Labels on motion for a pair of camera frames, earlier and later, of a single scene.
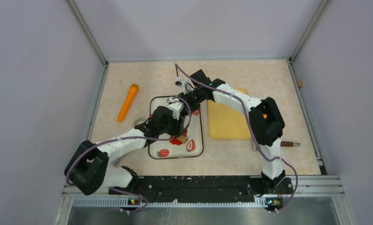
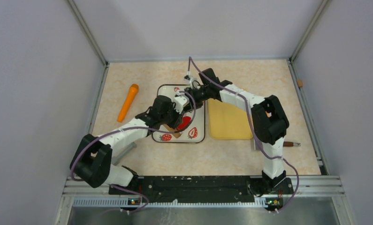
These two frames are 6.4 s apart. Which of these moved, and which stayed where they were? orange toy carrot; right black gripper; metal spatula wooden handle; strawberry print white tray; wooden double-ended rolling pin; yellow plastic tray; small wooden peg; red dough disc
Moved: red dough disc; strawberry print white tray; wooden double-ended rolling pin
Stayed: yellow plastic tray; orange toy carrot; small wooden peg; right black gripper; metal spatula wooden handle
